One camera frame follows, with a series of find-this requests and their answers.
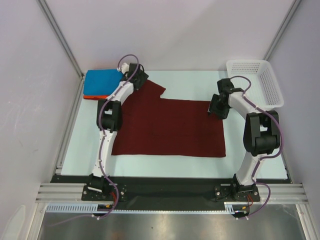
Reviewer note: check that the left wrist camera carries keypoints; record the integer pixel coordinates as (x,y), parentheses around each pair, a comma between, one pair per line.
(126,68)

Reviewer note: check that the left aluminium frame post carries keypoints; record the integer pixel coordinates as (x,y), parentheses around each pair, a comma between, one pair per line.
(49,16)

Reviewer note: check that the folded blue t shirt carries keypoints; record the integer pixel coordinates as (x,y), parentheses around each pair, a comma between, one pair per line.
(100,82)

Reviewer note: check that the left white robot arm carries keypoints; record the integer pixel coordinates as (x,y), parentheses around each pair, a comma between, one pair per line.
(110,120)

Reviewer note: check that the white plastic basket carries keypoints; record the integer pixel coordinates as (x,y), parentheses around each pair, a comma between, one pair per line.
(259,78)

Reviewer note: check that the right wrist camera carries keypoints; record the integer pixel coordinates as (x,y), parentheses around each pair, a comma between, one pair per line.
(224,84)

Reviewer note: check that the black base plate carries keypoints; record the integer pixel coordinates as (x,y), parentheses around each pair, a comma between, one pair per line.
(152,192)

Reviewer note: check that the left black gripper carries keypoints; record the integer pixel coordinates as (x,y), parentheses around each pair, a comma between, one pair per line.
(143,77)

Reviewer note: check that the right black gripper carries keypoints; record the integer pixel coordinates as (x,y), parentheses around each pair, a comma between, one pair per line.
(217,108)

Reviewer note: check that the folded orange t shirt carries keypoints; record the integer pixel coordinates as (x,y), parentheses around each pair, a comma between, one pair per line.
(95,97)

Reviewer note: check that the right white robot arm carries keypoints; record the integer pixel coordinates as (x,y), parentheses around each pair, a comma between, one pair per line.
(262,137)

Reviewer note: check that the aluminium frame post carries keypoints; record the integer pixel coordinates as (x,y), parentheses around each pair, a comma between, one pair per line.
(282,29)
(49,16)

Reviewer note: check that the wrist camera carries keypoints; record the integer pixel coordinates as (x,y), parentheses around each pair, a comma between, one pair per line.
(224,84)
(126,68)

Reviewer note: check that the dark red t shirt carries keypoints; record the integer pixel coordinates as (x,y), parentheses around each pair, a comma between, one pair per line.
(168,127)

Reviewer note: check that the right aluminium frame post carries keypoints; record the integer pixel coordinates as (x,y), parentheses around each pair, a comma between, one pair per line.
(282,29)

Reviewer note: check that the white slotted cable duct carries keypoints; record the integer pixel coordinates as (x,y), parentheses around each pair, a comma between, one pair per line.
(103,208)

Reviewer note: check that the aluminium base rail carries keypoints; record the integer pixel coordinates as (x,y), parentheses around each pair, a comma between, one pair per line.
(72,193)

